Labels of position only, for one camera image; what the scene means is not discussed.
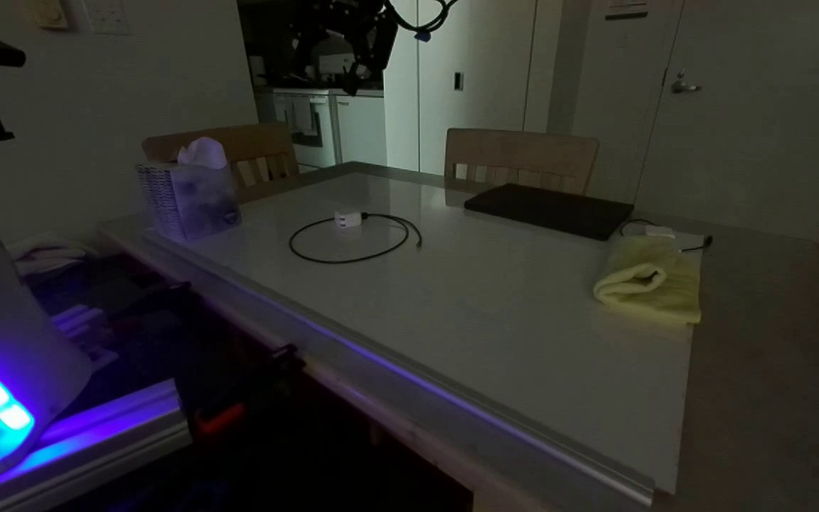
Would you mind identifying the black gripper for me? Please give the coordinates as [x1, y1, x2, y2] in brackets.
[331, 0, 401, 95]

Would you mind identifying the dark wooden chair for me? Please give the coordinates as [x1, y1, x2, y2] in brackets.
[139, 122, 304, 206]

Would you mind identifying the light wooden slat chair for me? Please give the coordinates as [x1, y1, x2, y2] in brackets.
[442, 126, 603, 196]

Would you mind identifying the white tissue sheet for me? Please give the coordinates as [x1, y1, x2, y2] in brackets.
[175, 133, 233, 174]

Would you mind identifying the grey marbled tissue box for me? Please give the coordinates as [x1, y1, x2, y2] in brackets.
[135, 154, 245, 245]

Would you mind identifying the black closed laptop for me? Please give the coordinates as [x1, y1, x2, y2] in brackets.
[459, 181, 636, 243]

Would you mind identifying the small door sign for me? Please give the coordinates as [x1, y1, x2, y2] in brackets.
[603, 0, 657, 24]

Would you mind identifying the white board mat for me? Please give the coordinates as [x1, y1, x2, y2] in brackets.
[142, 167, 707, 507]

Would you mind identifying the small green box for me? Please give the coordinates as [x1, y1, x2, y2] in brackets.
[587, 233, 704, 329]

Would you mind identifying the white room door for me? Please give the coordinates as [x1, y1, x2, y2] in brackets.
[633, 0, 819, 243]

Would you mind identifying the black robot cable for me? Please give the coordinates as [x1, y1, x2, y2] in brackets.
[385, 0, 459, 42]

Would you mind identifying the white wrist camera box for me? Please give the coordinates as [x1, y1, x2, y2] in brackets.
[309, 49, 364, 83]

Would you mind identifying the metal door lever handle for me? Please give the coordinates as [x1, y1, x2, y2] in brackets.
[668, 72, 704, 98]

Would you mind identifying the yellowish wall plate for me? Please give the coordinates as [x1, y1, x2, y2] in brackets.
[26, 0, 73, 31]

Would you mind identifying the short black cable end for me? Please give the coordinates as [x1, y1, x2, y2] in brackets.
[680, 233, 717, 257]

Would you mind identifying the red clamp handle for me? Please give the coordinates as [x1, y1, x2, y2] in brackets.
[189, 398, 253, 442]

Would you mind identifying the aluminium frame rail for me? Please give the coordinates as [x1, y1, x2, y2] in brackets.
[0, 379, 193, 512]

